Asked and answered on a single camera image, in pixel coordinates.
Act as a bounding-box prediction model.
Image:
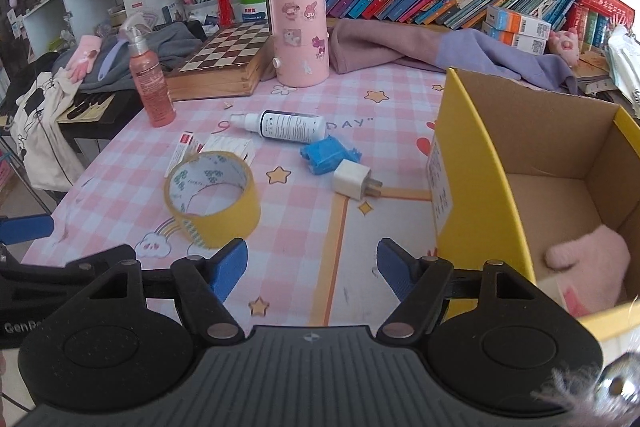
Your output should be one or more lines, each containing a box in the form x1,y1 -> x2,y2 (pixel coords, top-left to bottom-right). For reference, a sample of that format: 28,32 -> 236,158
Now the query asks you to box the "orange white box lower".
482,22 -> 547,55

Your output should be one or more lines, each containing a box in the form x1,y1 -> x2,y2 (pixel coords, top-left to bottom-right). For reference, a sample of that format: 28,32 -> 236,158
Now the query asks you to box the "red thick dictionary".
578,0 -> 634,29

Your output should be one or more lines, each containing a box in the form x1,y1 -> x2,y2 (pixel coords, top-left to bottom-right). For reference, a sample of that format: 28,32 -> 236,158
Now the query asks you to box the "white small box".
200,134 -> 256,165

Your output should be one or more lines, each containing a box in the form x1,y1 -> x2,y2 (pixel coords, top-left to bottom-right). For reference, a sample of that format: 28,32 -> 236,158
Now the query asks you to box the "pink glove on clothes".
65,35 -> 102,83

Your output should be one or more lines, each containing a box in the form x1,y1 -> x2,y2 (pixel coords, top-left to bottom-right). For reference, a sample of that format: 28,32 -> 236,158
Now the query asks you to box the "wooden chess board box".
166,22 -> 274,101

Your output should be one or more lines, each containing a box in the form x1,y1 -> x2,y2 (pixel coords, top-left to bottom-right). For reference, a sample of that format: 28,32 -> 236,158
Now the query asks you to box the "white charger plug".
332,159 -> 383,200

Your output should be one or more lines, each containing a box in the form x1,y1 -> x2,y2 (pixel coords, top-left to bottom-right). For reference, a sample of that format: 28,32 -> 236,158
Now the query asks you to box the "pink pig plush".
548,27 -> 580,67

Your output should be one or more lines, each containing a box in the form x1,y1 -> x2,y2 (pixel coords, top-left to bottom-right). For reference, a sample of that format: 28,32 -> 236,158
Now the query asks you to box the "yellow cardboard box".
426,69 -> 639,340

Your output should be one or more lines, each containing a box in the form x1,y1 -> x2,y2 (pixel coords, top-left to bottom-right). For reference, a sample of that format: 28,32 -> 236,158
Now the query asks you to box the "pink cylinder container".
267,0 -> 330,88

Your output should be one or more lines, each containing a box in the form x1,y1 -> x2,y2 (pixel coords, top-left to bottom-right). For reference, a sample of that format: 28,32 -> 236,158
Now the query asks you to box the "pink knit glove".
544,225 -> 630,317

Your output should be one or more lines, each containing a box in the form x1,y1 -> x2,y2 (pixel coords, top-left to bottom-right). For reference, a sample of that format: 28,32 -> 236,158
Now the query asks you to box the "grey clothing pile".
51,19 -> 205,94

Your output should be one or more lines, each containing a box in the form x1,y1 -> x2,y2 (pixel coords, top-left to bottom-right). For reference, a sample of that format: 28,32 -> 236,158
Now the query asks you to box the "purple pink cloth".
328,20 -> 578,94

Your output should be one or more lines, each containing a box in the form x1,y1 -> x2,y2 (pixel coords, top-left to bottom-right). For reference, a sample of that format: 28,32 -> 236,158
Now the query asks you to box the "orange white box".
482,22 -> 547,55
485,5 -> 551,40

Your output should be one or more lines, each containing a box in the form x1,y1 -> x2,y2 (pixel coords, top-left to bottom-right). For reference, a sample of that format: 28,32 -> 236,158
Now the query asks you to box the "white tote bag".
10,67 -> 85,192

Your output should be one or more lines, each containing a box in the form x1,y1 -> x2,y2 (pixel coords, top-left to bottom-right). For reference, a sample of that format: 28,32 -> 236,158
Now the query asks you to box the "white dropper bottle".
230,110 -> 326,144

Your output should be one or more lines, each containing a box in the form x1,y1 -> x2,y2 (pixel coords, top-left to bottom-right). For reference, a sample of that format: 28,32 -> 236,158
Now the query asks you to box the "yellow tape roll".
164,150 -> 260,249

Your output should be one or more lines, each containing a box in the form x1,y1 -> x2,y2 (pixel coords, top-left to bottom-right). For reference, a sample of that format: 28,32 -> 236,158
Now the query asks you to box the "orange white box upper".
485,5 -> 551,40

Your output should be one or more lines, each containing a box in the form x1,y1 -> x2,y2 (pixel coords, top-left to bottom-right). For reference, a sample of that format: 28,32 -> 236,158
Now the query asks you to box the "pink spray bottle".
120,12 -> 176,128

